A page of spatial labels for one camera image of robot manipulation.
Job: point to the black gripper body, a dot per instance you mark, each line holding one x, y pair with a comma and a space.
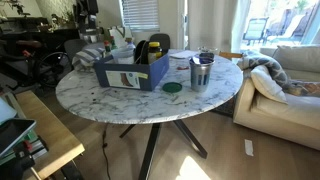
87, 15

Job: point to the jar with yellow lid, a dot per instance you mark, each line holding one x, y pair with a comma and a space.
154, 53

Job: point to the blue cardboard box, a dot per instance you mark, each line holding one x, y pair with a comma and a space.
156, 73

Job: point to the green round lid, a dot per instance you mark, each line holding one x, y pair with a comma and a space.
172, 87

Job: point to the silver metal cup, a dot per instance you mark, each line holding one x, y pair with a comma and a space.
201, 80

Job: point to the potted green plant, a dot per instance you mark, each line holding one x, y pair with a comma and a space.
65, 20

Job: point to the grey upholstered chair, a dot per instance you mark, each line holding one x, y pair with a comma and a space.
75, 48

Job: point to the brown sauce bottle red cap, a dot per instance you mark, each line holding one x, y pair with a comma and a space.
107, 46

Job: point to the green glass bottle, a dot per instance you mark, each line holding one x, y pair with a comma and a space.
113, 43

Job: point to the striped grey white cloth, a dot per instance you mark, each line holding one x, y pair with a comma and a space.
85, 57

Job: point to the black sideboard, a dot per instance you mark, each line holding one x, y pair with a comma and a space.
50, 38

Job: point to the white plastic bottle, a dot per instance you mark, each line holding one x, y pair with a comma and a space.
130, 44

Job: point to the white window blind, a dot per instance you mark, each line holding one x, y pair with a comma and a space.
140, 15

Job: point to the white bowl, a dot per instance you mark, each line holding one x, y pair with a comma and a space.
122, 55

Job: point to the black curved object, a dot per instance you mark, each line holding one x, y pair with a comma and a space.
140, 51

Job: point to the black bicycle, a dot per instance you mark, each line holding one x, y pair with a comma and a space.
50, 70

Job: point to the dark grey chair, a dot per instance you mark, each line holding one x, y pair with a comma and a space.
161, 40

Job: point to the white notebook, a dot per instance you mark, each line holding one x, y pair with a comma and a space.
182, 54

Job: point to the small red item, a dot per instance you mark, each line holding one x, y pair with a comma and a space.
182, 68

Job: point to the wooden bench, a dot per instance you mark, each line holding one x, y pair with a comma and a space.
50, 130

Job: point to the white curtain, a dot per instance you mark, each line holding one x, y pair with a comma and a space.
210, 23

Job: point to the clear glass bowl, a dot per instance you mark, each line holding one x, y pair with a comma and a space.
208, 50

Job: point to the dark tablet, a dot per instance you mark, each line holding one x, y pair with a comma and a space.
13, 133

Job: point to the stack of books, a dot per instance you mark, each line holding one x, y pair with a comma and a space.
36, 146

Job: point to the wooden chair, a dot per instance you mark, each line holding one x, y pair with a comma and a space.
230, 55

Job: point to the dark patterned rug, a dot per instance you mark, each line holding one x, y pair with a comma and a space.
228, 106

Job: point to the outdoor lounge chair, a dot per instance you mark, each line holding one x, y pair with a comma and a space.
255, 30

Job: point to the grey patterned blanket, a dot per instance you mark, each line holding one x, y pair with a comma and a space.
270, 65

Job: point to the white pillow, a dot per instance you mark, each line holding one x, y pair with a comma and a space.
266, 83

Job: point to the white paper strip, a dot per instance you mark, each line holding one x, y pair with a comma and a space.
249, 147

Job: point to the beige sofa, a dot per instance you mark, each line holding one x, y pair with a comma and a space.
286, 113

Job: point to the colourful patterned pillow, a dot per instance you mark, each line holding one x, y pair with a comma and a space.
308, 88

